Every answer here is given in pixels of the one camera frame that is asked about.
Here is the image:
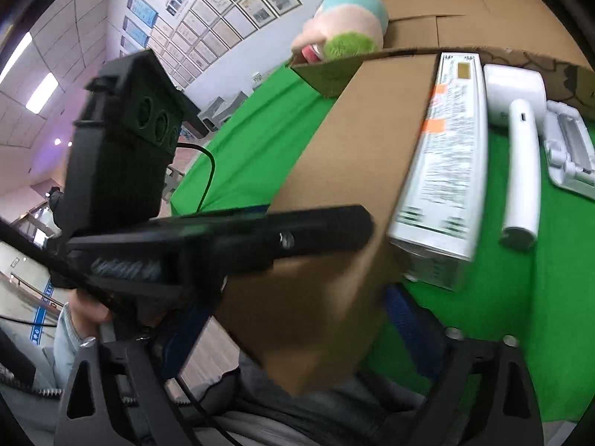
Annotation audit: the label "pastel plush toy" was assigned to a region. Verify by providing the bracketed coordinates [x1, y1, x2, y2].
[290, 0, 390, 63]

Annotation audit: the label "rows of framed wall pictures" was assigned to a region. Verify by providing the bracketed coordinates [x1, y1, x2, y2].
[120, 0, 300, 89]

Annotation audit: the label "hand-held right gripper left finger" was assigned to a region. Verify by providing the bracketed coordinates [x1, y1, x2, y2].
[53, 300, 215, 446]

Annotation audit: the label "white hair dryer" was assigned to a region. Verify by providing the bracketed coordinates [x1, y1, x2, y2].
[483, 64, 547, 252]

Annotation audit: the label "person's left forearm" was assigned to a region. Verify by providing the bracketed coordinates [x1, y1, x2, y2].
[52, 304, 100, 391]

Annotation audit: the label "ceiling light panel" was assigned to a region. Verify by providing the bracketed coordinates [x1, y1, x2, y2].
[0, 32, 33, 85]
[25, 73, 60, 113]

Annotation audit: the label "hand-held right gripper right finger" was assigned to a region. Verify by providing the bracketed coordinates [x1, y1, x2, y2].
[383, 285, 544, 446]

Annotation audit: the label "white folding phone stand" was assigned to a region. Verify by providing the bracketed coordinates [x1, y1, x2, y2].
[539, 100, 595, 200]

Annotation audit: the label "long white carton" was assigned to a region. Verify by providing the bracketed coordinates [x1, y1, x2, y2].
[387, 52, 489, 293]

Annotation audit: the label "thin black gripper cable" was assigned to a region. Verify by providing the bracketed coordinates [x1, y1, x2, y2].
[176, 143, 217, 214]

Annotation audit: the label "brown cardboard box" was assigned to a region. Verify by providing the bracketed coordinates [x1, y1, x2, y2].
[216, 0, 595, 395]

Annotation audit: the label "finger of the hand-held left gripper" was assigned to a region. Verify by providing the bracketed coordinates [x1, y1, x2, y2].
[186, 204, 375, 271]

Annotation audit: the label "person's grey clothing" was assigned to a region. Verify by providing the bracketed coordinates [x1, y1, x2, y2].
[0, 348, 431, 446]

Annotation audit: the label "grey chair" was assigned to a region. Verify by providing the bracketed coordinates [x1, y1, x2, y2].
[163, 164, 186, 204]

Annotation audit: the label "person's left hand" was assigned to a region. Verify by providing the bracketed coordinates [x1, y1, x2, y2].
[69, 289, 115, 338]

